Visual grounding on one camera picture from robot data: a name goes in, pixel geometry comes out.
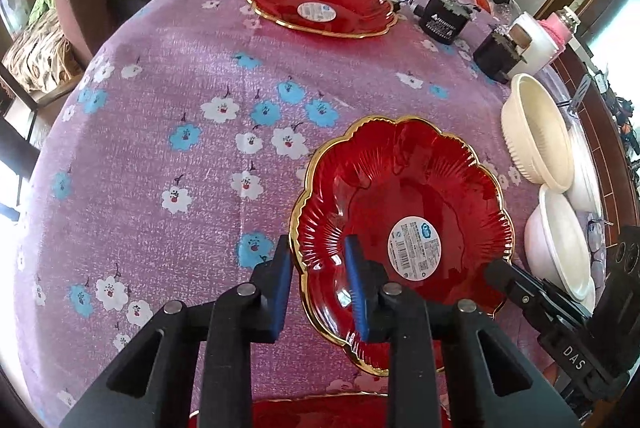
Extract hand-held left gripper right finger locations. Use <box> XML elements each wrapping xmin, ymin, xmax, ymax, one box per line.
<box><xmin>344</xmin><ymin>235</ymin><xmax>583</xmax><ymax>428</ymax></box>

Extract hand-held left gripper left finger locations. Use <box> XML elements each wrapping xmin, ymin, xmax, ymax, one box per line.
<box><xmin>59</xmin><ymin>235</ymin><xmax>296</xmax><ymax>428</ymax></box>

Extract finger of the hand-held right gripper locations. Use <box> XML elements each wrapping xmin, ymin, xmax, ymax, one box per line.
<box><xmin>484</xmin><ymin>260</ymin><xmax>591</xmax><ymax>334</ymax></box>

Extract white bowl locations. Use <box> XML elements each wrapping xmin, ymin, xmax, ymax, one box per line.
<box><xmin>580</xmin><ymin>275</ymin><xmax>598</xmax><ymax>315</ymax></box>
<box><xmin>565</xmin><ymin>118</ymin><xmax>603</xmax><ymax>213</ymax></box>
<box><xmin>525</xmin><ymin>191</ymin><xmax>593</xmax><ymax>301</ymax></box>

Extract large red gold-rimmed plate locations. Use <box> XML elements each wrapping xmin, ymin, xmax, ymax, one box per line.
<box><xmin>290</xmin><ymin>117</ymin><xmax>515</xmax><ymax>378</ymax></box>

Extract cream ribbed bowl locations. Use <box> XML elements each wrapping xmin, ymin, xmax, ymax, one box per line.
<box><xmin>501</xmin><ymin>74</ymin><xmax>576</xmax><ymax>193</ymax></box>

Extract purple-framed eyeglasses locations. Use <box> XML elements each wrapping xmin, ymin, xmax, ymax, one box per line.
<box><xmin>585</xmin><ymin>218</ymin><xmax>613</xmax><ymax>259</ymax></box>

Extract black box device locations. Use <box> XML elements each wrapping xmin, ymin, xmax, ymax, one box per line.
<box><xmin>472</xmin><ymin>25</ymin><xmax>526</xmax><ymax>83</ymax></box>

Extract purple floral tablecloth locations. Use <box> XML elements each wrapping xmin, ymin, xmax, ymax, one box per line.
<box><xmin>14</xmin><ymin>0</ymin><xmax>616</xmax><ymax>428</ymax></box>

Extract white jar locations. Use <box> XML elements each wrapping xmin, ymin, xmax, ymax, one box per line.
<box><xmin>509</xmin><ymin>12</ymin><xmax>558</xmax><ymax>76</ymax></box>

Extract black power adapter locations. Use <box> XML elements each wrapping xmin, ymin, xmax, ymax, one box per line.
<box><xmin>417</xmin><ymin>0</ymin><xmax>478</xmax><ymax>44</ymax></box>

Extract spotted brown blanket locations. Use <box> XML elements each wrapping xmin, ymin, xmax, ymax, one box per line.
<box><xmin>2</xmin><ymin>20</ymin><xmax>83</xmax><ymax>96</ymax></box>

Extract green cloth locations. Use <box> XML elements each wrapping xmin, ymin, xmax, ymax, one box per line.
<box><xmin>30</xmin><ymin>0</ymin><xmax>56</xmax><ymax>23</ymax></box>

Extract thin power cable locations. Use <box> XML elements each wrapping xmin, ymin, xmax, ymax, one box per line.
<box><xmin>387</xmin><ymin>0</ymin><xmax>426</xmax><ymax>16</ymax></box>

